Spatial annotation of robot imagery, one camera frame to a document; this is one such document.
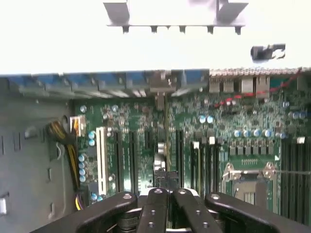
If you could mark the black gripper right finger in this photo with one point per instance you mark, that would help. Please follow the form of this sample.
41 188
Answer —
194 213

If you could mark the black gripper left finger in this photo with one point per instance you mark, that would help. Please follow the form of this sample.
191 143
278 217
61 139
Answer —
155 213

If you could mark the CPU socket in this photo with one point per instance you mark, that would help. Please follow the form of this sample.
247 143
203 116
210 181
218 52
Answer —
250 194

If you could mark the short black expansion slot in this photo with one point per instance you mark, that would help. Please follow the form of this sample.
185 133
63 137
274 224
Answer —
148 140

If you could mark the white expansion slot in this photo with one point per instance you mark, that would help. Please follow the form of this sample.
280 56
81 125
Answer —
102 160

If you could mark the green motherboard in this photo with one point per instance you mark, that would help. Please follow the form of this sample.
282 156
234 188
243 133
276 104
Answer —
218 121

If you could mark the black RAM slot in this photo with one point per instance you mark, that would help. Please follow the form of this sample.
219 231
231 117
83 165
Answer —
303 179
288 179

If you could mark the thin metal locking lever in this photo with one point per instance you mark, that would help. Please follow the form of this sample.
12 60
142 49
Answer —
291 172

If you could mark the white power connector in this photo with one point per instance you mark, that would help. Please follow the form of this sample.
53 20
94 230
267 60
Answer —
77 125

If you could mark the blue card retainer strip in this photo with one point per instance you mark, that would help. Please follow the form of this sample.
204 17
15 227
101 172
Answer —
80 80

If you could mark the open black PC case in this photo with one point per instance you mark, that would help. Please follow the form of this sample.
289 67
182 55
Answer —
29 116

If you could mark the black rear panel latch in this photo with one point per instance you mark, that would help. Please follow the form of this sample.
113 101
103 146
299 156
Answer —
262 52

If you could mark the grey parts rack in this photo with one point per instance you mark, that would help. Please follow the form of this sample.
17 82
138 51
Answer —
116 12

